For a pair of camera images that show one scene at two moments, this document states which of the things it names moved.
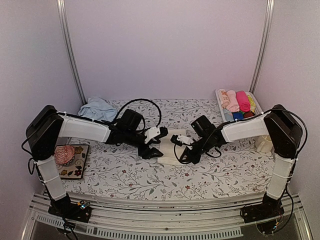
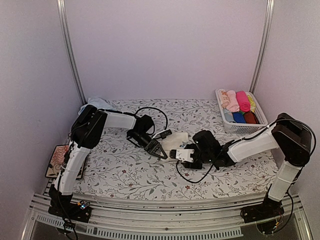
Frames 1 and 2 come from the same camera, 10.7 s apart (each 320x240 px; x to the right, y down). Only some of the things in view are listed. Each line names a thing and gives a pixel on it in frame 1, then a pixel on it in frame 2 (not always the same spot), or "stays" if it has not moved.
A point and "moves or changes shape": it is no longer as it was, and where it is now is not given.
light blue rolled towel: (228, 115) stays
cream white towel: (172, 152) moves or changes shape
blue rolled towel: (238, 115) stays
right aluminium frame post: (270, 5) stays
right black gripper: (194, 158) → (195, 167)
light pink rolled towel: (233, 106) stays
